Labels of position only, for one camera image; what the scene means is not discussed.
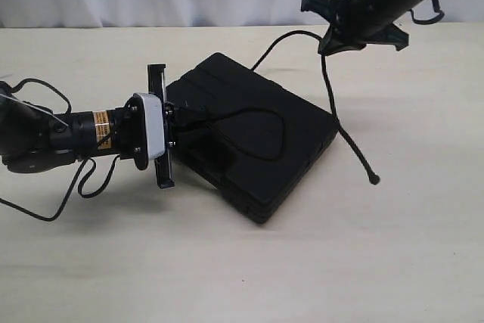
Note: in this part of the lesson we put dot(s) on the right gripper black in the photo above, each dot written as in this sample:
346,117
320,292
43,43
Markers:
358,23

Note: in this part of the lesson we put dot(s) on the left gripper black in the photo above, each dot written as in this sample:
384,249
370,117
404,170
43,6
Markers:
184,119

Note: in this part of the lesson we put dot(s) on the black plastic carrying case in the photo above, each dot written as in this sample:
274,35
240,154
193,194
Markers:
255,159

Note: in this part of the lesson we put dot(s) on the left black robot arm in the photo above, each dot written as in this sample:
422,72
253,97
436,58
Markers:
35,140

